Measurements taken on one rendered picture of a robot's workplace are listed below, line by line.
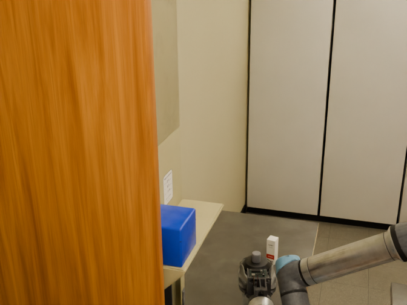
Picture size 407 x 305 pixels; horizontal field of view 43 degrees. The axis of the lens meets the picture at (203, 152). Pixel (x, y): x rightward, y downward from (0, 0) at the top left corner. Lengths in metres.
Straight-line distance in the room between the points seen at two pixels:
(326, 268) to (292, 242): 0.89
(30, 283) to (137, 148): 0.42
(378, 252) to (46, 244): 0.81
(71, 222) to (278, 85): 3.23
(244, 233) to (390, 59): 2.10
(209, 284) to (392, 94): 2.47
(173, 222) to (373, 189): 3.36
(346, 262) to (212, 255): 0.89
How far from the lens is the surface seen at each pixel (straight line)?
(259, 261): 1.72
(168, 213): 1.11
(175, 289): 1.53
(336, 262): 1.44
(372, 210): 4.41
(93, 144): 0.94
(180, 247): 1.07
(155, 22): 1.12
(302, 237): 2.37
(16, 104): 1.00
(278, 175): 4.35
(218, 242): 2.29
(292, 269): 1.49
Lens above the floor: 2.11
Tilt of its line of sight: 21 degrees down
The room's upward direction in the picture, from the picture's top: 1 degrees counter-clockwise
